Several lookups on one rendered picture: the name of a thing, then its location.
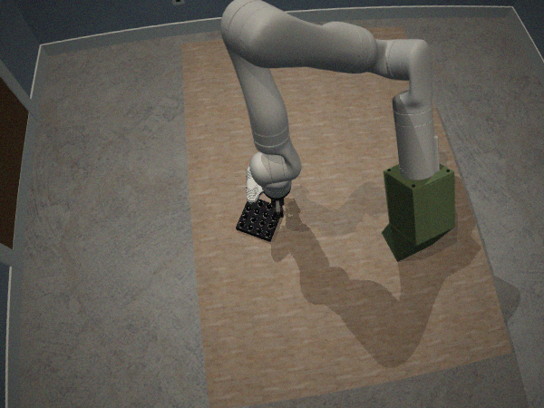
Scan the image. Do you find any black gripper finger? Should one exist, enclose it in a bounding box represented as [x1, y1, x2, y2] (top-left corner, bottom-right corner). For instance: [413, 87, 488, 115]
[271, 199, 284, 218]

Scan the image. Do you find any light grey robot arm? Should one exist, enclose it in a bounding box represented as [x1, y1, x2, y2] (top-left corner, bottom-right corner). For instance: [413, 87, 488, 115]
[220, 0, 440, 204]

